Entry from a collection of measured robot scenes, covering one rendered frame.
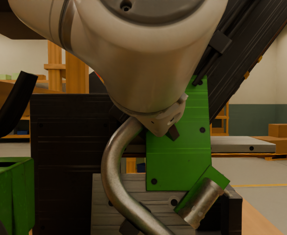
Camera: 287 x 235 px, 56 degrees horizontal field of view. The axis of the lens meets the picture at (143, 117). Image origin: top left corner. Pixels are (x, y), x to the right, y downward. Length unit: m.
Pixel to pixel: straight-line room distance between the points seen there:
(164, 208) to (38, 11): 0.38
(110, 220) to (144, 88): 0.35
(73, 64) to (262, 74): 9.86
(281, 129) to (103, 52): 7.10
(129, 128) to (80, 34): 0.27
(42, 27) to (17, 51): 10.05
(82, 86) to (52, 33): 1.07
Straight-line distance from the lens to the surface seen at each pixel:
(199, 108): 0.50
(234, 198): 0.66
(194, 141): 0.49
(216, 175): 0.49
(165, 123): 0.31
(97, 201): 0.50
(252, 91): 10.64
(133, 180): 0.49
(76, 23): 0.19
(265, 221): 0.86
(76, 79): 1.29
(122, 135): 0.43
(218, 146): 0.62
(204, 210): 0.46
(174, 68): 0.16
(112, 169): 0.43
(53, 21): 0.21
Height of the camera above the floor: 1.22
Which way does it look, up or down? 3 degrees down
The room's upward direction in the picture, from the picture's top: straight up
